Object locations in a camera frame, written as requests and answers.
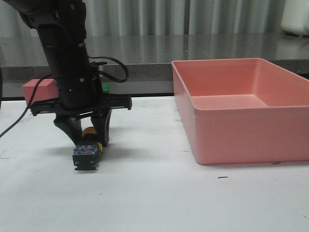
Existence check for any yellow push button switch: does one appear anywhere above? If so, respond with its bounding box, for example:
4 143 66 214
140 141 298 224
72 127 103 171

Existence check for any pink cube at counter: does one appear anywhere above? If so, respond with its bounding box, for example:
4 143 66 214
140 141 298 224
22 78 58 103

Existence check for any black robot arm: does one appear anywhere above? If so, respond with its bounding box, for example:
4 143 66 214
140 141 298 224
8 0 132 146

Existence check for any pink plastic bin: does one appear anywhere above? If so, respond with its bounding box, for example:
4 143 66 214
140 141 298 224
171 58 309 164

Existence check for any grey stone counter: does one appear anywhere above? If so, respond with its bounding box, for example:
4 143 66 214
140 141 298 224
0 33 309 99

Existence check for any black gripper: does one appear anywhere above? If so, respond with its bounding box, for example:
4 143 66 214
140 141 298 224
30 93 132 147

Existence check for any white appliance on counter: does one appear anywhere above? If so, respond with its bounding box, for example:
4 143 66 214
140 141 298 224
281 0 309 36

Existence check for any green cube right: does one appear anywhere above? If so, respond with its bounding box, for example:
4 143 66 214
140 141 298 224
102 83 110 93

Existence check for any grey pleated curtain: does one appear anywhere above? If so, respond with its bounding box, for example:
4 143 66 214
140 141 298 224
0 0 287 38

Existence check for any black cable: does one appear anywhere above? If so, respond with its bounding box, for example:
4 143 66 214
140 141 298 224
0 57 129 138

